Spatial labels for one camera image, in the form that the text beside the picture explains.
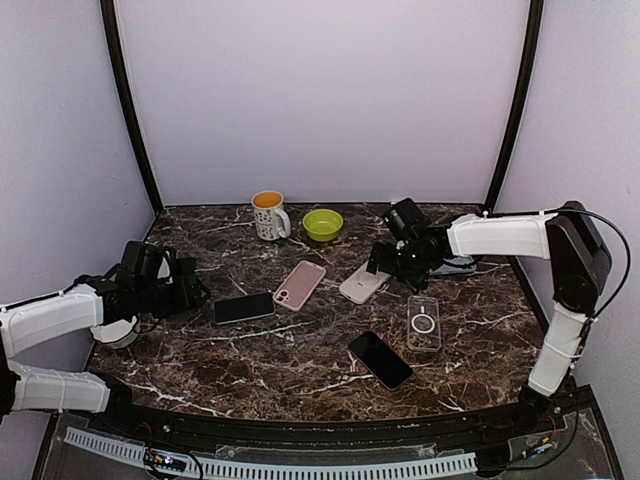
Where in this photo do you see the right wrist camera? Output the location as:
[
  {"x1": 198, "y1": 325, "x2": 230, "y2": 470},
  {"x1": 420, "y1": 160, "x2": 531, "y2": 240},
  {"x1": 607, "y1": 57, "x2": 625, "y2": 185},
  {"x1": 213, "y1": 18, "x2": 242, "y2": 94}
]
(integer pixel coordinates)
[{"x1": 382, "y1": 198, "x2": 431, "y2": 242}]

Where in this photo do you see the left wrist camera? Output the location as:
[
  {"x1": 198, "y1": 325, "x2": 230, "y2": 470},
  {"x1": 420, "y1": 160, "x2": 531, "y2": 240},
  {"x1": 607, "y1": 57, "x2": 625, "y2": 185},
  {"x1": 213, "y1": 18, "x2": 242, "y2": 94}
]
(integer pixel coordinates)
[{"x1": 117, "y1": 241, "x2": 171, "y2": 287}]

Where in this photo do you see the light blue phone case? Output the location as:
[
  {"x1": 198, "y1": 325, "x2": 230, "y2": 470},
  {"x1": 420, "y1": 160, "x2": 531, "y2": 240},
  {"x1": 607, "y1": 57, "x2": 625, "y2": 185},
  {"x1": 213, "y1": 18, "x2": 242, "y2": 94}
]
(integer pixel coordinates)
[{"x1": 430, "y1": 259, "x2": 477, "y2": 276}]

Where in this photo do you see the pink smartphone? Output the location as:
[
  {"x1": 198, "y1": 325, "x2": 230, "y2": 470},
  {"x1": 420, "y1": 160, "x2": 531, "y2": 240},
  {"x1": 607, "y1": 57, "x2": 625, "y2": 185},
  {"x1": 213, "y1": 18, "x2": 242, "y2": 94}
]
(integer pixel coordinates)
[{"x1": 213, "y1": 292, "x2": 275, "y2": 325}]

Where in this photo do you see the black front table rail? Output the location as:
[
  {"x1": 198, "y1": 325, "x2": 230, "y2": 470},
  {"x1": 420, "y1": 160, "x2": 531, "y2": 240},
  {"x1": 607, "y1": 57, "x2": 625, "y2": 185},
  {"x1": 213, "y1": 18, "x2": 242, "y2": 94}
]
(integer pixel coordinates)
[{"x1": 89, "y1": 369, "x2": 566, "y2": 461}]

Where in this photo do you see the pink phone case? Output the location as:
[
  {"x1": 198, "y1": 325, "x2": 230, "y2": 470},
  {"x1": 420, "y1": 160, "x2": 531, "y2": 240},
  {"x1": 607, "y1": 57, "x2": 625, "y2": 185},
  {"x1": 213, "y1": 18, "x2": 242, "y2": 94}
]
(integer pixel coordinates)
[{"x1": 273, "y1": 260, "x2": 326, "y2": 312}]

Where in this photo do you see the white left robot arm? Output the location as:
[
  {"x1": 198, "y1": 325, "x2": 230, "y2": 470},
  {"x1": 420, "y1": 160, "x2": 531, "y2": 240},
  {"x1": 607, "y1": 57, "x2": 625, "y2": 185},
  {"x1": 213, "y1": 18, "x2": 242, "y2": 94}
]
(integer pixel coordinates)
[{"x1": 1, "y1": 241, "x2": 210, "y2": 436}]

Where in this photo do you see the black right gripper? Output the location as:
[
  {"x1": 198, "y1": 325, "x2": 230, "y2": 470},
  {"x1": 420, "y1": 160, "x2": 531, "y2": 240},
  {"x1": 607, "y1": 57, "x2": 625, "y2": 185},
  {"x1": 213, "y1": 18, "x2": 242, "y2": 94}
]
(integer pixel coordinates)
[{"x1": 366, "y1": 242, "x2": 434, "y2": 290}]

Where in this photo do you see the beige phone case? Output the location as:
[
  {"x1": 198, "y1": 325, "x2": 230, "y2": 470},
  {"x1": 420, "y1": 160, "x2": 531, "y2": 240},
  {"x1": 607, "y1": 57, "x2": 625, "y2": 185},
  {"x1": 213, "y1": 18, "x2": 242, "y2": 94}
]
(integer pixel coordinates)
[{"x1": 339, "y1": 262, "x2": 390, "y2": 305}]

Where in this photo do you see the black left frame post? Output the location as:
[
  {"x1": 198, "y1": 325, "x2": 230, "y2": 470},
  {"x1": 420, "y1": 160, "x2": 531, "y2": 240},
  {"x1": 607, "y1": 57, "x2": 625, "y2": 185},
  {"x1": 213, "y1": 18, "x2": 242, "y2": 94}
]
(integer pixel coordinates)
[{"x1": 100, "y1": 0, "x2": 164, "y2": 216}]

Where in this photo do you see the light blue slotted cable duct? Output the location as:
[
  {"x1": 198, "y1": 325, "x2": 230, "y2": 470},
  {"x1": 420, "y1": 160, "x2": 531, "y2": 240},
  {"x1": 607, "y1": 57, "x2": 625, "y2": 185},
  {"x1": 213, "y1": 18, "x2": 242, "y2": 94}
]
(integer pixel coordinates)
[{"x1": 64, "y1": 427, "x2": 477, "y2": 479}]

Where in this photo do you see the small circuit board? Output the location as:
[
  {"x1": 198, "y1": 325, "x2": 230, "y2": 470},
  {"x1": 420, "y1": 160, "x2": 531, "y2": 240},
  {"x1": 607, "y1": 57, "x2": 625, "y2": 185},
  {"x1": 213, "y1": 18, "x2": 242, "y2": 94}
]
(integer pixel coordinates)
[{"x1": 143, "y1": 449, "x2": 187, "y2": 473}]

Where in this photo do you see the black right frame post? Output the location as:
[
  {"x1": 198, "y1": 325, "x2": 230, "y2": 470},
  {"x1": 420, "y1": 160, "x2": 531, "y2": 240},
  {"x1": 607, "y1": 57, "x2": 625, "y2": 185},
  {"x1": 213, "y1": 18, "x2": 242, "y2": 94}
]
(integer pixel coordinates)
[{"x1": 484, "y1": 0, "x2": 544, "y2": 211}]

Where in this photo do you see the clear purple phone case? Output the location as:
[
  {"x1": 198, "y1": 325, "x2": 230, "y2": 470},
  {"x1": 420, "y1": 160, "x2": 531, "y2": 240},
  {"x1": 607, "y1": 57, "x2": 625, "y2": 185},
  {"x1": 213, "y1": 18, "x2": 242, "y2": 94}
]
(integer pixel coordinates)
[{"x1": 407, "y1": 296, "x2": 442, "y2": 353}]

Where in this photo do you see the white floral mug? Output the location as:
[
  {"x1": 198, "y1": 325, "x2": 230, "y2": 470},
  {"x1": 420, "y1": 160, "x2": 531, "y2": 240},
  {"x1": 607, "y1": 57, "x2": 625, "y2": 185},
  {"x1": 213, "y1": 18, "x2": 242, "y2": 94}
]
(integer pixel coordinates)
[{"x1": 252, "y1": 191, "x2": 291, "y2": 241}]

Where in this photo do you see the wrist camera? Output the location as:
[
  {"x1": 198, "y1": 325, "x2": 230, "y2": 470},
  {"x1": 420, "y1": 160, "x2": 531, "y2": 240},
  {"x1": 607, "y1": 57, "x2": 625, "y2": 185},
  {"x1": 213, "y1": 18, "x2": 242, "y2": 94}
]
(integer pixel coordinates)
[
  {"x1": 117, "y1": 241, "x2": 171, "y2": 287},
  {"x1": 382, "y1": 198, "x2": 431, "y2": 242}
]

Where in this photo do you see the white scalloped dish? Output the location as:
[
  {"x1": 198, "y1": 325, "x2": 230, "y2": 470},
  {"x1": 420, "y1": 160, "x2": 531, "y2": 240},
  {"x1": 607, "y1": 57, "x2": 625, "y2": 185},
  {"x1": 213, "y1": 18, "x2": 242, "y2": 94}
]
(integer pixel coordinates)
[{"x1": 90, "y1": 317, "x2": 139, "y2": 349}]

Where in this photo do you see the lime green bowl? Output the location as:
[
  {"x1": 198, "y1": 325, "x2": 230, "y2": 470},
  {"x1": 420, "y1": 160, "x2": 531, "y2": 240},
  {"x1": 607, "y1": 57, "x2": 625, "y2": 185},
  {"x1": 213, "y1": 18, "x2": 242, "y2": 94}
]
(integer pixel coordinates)
[{"x1": 302, "y1": 209, "x2": 344, "y2": 243}]

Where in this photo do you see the black frame post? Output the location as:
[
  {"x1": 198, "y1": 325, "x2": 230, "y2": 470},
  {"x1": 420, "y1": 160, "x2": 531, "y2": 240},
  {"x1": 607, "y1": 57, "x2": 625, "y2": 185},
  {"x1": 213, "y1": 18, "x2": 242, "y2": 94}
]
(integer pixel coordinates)
[
  {"x1": 100, "y1": 0, "x2": 164, "y2": 216},
  {"x1": 484, "y1": 0, "x2": 544, "y2": 211}
]

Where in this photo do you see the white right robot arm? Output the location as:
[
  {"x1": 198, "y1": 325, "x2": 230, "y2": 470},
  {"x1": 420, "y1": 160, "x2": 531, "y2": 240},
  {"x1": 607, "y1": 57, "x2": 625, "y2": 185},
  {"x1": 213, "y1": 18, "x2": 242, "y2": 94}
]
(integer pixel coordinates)
[{"x1": 366, "y1": 198, "x2": 632, "y2": 434}]

